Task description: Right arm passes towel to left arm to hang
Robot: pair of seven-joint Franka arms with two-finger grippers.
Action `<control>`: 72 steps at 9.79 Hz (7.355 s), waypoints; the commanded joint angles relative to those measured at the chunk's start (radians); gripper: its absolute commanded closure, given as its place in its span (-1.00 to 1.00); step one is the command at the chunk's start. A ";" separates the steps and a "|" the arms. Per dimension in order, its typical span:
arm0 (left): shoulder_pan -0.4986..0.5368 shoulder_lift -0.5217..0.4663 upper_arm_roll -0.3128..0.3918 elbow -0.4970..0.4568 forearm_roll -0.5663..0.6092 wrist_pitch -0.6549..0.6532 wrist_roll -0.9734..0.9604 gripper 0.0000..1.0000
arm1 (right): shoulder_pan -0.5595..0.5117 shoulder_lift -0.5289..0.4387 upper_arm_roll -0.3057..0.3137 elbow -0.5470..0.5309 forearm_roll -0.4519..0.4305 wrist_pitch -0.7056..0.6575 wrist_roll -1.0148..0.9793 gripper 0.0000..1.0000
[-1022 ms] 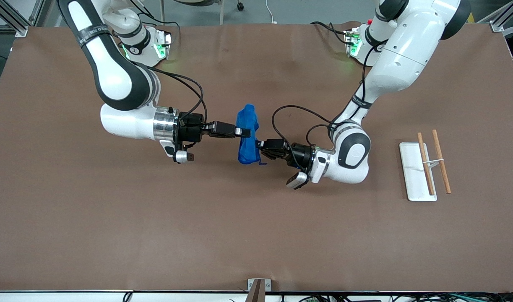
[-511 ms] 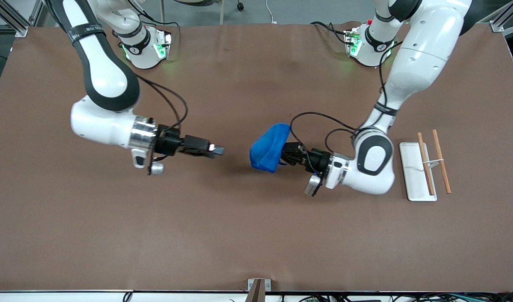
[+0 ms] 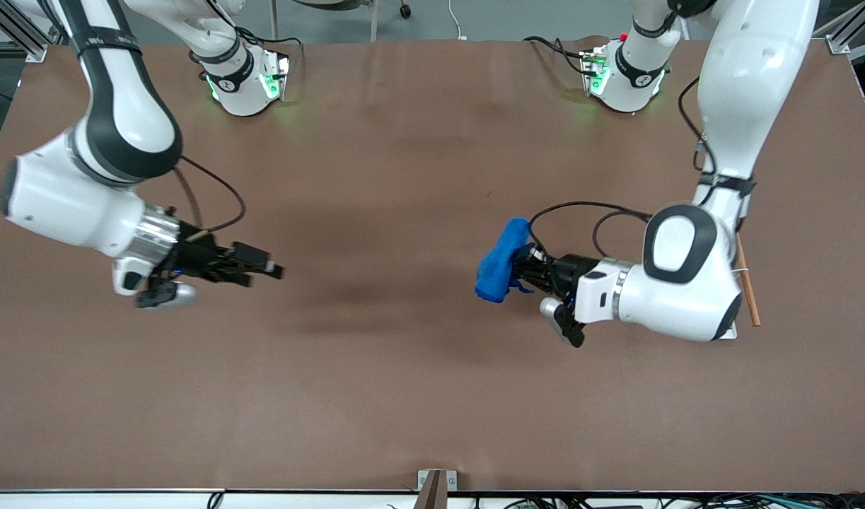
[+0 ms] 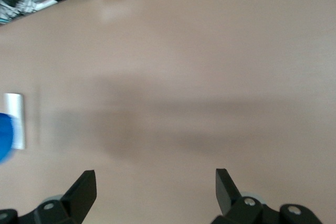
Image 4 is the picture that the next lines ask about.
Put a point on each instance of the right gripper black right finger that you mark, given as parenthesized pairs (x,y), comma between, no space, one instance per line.
(228,197)

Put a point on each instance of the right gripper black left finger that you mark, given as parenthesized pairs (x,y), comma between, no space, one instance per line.
(78,197)

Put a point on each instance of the blue microfibre towel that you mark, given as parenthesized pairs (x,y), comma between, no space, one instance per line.
(5,137)

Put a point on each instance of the white towel rack stand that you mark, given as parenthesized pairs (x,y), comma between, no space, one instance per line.
(18,108)

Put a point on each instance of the brown paper table cover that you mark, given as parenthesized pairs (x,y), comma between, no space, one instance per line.
(183,51)

